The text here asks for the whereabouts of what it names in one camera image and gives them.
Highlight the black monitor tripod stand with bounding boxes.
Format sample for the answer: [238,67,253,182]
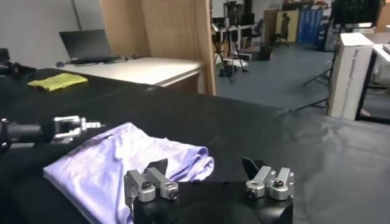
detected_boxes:
[294,29,339,112]

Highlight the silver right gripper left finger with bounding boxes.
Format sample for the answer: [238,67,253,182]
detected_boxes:
[124,158,180,202]

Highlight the blue boxes stack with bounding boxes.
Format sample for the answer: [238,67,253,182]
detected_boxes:
[298,9,324,46]

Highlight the black laptop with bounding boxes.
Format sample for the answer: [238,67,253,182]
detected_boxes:
[58,29,121,65]

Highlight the yellow-green cloth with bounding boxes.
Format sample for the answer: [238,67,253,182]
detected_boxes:
[26,72,89,92]

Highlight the black background tripod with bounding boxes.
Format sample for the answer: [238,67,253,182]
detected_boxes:
[213,29,249,86]

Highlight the wooden desk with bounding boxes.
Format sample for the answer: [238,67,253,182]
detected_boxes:
[99,0,217,97]

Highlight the yellow poster with silhouette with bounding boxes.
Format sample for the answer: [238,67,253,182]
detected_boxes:
[275,10,301,43]

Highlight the purple printed t-shirt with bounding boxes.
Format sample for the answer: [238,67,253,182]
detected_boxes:
[42,122,216,224]

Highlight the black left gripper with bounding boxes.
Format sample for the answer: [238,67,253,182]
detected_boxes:
[7,114,103,144]

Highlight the white side table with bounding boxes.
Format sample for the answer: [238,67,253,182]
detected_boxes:
[355,43,390,125]

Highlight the black table cover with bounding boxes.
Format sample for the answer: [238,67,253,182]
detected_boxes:
[0,67,159,122]
[0,85,390,224]

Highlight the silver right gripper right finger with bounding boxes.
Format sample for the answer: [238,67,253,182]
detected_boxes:
[242,157,295,201]

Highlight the black desk device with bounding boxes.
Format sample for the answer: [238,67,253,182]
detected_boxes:
[0,48,37,79]

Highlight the tall white cardboard box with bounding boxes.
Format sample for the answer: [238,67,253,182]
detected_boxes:
[325,32,375,121]

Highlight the black monitor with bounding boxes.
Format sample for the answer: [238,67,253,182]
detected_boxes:
[330,0,381,30]

